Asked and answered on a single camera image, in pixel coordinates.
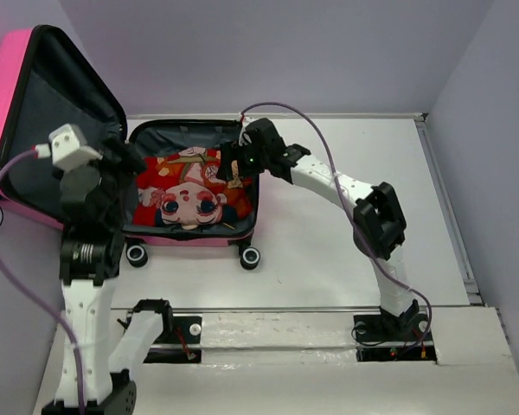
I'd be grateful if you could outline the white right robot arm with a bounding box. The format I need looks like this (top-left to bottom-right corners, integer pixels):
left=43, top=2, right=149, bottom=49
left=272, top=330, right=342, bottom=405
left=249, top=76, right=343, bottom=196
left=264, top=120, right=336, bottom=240
left=217, top=118, right=423, bottom=339

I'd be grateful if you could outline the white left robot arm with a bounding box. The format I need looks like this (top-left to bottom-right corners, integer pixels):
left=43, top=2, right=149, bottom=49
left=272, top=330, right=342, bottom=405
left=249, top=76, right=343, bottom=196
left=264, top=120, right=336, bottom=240
left=41, top=133, right=174, bottom=414

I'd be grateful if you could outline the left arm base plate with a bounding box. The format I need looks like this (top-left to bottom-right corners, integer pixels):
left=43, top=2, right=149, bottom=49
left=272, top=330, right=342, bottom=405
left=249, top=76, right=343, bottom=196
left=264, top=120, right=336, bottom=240
left=144, top=315, right=202, bottom=364

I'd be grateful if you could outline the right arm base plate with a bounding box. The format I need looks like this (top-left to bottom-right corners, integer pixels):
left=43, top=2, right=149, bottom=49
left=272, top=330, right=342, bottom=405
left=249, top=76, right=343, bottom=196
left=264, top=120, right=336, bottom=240
left=350, top=314, right=437, bottom=362

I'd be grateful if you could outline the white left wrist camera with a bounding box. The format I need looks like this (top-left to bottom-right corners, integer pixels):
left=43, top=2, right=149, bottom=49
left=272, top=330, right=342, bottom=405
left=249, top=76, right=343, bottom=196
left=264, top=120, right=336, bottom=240
left=48, top=124, right=102, bottom=172

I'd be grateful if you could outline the red patterned cloth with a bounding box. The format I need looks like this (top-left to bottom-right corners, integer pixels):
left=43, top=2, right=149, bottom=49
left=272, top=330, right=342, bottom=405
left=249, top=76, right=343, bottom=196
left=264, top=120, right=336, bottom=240
left=132, top=146, right=254, bottom=230

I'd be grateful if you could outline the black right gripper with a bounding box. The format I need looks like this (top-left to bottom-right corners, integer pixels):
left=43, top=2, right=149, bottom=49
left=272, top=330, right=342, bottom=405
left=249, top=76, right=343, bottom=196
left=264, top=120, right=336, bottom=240
left=217, top=138, right=270, bottom=182

